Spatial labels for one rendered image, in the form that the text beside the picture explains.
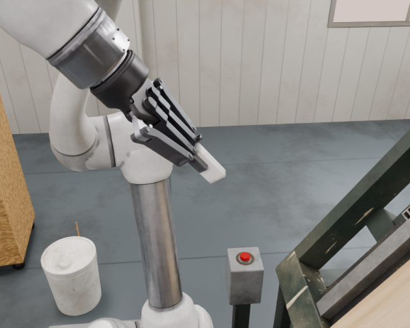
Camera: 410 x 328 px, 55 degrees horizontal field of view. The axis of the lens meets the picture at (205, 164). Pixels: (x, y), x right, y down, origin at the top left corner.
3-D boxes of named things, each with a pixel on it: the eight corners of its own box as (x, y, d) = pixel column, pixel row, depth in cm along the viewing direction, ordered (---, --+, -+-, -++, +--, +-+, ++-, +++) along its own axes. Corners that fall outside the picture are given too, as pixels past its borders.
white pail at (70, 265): (60, 278, 255) (45, 222, 231) (107, 275, 258) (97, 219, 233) (48, 320, 228) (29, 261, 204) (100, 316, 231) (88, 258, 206)
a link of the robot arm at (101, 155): (43, 111, 88) (104, 103, 92) (54, 138, 105) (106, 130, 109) (51, 166, 85) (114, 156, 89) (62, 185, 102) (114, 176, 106)
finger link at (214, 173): (198, 145, 58) (198, 149, 57) (226, 173, 61) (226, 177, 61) (183, 153, 59) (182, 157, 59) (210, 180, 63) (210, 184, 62)
